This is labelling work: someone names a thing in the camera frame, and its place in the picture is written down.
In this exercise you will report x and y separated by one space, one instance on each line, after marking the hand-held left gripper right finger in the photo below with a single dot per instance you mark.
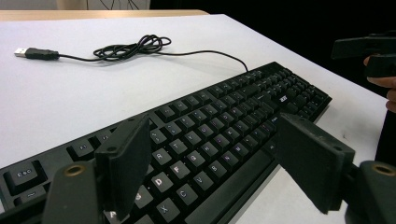
314 161

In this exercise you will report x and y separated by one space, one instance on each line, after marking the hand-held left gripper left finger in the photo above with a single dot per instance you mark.
124 168

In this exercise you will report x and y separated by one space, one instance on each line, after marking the black computer keyboard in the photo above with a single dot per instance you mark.
199 127

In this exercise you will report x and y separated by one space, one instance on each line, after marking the wooden table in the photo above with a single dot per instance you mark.
93 15

